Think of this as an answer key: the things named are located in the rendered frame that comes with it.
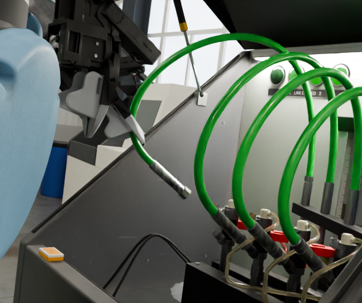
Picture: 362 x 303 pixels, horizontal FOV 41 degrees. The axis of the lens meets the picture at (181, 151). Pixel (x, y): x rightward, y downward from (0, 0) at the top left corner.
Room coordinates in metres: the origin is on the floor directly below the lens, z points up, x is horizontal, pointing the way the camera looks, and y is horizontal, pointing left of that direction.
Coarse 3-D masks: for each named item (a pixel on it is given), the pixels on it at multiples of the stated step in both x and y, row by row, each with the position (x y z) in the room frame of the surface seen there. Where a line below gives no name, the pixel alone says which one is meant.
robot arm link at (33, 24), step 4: (28, 12) 0.75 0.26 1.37; (28, 16) 0.75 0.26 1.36; (32, 16) 0.75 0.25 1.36; (28, 20) 0.74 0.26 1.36; (32, 20) 0.75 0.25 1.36; (36, 20) 0.75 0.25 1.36; (28, 24) 0.74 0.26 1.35; (32, 24) 0.75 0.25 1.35; (36, 24) 0.75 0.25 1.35; (28, 28) 0.74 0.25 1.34; (32, 28) 0.75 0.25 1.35; (36, 28) 0.75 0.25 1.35; (40, 28) 0.76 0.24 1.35; (36, 32) 0.75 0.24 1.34; (40, 32) 0.76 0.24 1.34; (40, 36) 0.76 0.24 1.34
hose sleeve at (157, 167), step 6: (156, 162) 0.90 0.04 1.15; (150, 168) 0.91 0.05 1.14; (156, 168) 0.90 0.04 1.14; (162, 168) 0.90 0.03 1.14; (162, 174) 0.90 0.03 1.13; (168, 174) 0.91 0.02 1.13; (168, 180) 0.91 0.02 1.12; (174, 180) 0.91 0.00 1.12; (174, 186) 0.91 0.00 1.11; (180, 186) 0.91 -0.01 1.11; (180, 192) 0.92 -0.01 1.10
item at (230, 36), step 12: (216, 36) 0.92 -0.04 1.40; (228, 36) 0.93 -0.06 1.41; (240, 36) 0.93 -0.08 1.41; (252, 36) 0.94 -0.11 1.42; (192, 48) 0.91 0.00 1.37; (276, 48) 0.95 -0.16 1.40; (168, 60) 0.90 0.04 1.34; (156, 72) 0.90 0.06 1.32; (300, 72) 0.97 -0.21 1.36; (144, 84) 0.89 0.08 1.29; (132, 108) 0.89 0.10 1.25; (312, 108) 0.97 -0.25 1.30; (132, 132) 0.89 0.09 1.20; (312, 144) 0.98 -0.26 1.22; (144, 156) 0.90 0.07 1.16; (312, 156) 0.98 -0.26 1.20; (312, 168) 0.98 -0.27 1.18; (312, 180) 0.98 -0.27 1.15
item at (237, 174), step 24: (312, 72) 0.71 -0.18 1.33; (336, 72) 0.74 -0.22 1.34; (264, 120) 0.66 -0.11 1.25; (360, 120) 0.79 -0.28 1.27; (360, 144) 0.80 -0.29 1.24; (240, 168) 0.64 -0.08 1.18; (360, 168) 0.80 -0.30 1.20; (240, 192) 0.65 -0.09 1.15; (240, 216) 0.66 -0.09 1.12; (264, 240) 0.68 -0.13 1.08
